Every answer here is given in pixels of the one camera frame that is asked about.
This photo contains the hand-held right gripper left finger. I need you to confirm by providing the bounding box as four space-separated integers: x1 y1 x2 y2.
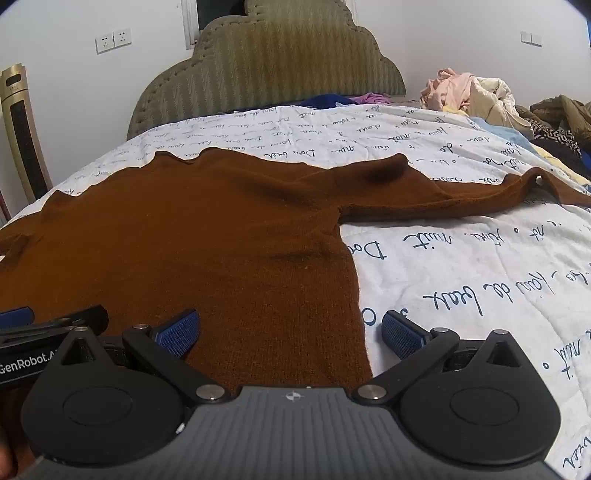
58 309 232 405

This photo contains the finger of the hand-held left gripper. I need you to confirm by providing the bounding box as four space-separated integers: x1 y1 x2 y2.
34 305 110 336
0 306 35 328

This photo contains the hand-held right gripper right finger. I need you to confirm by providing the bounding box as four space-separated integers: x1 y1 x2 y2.
353 310 532 407

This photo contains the brown knit sweater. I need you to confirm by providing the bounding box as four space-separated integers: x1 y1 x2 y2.
0 150 591 386

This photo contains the white script-printed blanket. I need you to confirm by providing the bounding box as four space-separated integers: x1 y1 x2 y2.
0 102 591 480

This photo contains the gold tower fan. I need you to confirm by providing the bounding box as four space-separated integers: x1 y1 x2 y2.
0 64 54 204

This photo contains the light blue cloth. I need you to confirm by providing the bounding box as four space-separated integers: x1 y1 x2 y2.
471 115 533 149

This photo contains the yellow quilted bed sheet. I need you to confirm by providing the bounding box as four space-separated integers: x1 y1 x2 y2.
536 148 591 186

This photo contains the dark blue cloth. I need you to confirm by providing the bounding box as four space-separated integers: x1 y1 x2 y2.
300 93 356 110

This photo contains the cream garment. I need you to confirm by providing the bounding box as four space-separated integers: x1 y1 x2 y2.
466 78 533 137

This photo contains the black cloth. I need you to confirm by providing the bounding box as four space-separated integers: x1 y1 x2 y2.
538 137 591 182

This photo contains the pink garment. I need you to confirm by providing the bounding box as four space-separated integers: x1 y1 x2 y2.
420 68 484 114

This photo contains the black-white zigzag cloth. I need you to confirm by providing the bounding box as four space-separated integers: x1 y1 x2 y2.
526 117 585 158

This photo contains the olive jacket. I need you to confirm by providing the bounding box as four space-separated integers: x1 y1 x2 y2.
515 95 591 140

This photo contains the olive padded headboard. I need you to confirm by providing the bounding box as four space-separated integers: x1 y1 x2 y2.
127 0 407 139

